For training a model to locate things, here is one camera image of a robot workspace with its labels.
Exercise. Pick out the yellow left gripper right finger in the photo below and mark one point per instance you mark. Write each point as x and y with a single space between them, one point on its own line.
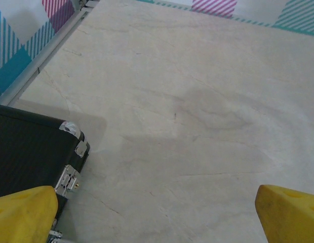
291 217

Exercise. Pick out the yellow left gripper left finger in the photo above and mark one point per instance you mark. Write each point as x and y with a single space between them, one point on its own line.
22 217

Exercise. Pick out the black case with metal latches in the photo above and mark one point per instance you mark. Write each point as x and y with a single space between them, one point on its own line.
28 152

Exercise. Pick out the aluminium floor rail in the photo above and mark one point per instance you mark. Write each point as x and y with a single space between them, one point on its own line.
49 51

